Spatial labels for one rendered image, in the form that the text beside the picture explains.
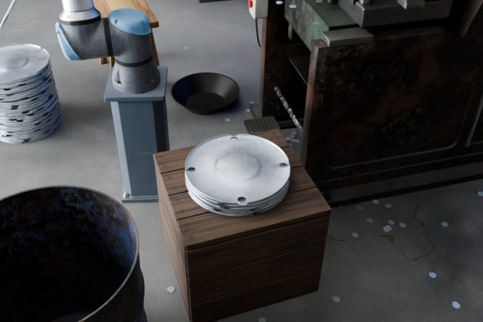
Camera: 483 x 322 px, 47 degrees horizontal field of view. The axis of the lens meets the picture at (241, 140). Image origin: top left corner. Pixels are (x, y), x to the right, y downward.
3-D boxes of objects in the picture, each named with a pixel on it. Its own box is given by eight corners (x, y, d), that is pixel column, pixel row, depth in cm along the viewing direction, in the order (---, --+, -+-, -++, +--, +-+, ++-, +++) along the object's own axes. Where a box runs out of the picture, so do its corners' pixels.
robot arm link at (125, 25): (155, 60, 167) (151, 19, 159) (110, 65, 165) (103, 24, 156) (150, 42, 177) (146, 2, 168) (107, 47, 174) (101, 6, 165)
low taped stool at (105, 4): (98, 61, 275) (88, -3, 254) (146, 53, 282) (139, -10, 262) (113, 97, 250) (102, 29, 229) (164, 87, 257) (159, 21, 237)
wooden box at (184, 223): (191, 328, 158) (185, 246, 136) (161, 233, 186) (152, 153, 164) (318, 290, 168) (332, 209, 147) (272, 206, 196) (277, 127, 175)
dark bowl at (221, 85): (178, 127, 232) (177, 114, 228) (167, 90, 255) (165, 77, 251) (247, 117, 239) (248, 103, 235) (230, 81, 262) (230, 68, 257)
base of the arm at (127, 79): (109, 94, 171) (105, 66, 164) (115, 69, 182) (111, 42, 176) (159, 93, 171) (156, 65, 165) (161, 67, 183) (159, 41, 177)
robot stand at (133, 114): (121, 203, 197) (103, 98, 169) (126, 168, 211) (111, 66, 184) (173, 201, 198) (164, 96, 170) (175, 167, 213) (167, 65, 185)
